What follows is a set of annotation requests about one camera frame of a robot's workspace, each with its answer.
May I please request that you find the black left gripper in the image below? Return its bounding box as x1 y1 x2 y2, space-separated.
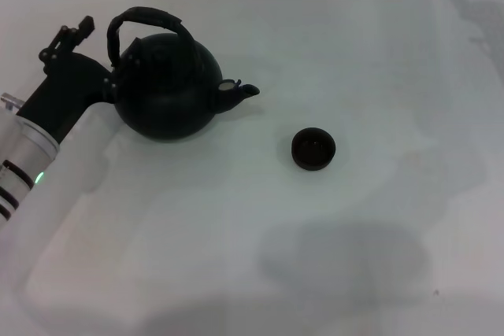
17 15 144 143

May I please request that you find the black round teapot with handle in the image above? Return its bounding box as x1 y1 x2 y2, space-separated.
105 6 261 143

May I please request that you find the small dark brown teacup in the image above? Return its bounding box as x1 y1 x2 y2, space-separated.
291 127 338 173

